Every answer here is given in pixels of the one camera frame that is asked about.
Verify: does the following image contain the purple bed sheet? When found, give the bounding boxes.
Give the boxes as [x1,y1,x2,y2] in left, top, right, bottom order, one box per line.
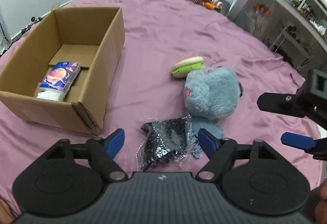
[0,0,323,217]

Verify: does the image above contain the blue tissue pack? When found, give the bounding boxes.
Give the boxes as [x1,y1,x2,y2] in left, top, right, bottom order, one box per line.
[36,61,80,102]

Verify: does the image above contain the white desk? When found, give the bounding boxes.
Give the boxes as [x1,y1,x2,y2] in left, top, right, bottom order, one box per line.
[227,0,326,73]

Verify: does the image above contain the plush hamburger toy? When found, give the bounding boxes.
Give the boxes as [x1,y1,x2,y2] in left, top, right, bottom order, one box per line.
[171,56,205,79]

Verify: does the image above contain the brown cardboard box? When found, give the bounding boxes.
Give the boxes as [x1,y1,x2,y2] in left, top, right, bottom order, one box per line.
[1,6,125,135]

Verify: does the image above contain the grey-blue plush toy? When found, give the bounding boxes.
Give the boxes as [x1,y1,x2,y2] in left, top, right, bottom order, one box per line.
[184,67,242,159]

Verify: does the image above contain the person's hand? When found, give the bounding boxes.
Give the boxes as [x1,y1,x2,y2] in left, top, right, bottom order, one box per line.
[302,179,327,224]

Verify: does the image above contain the orange tool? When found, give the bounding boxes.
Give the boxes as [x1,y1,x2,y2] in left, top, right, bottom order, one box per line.
[203,2,221,11]

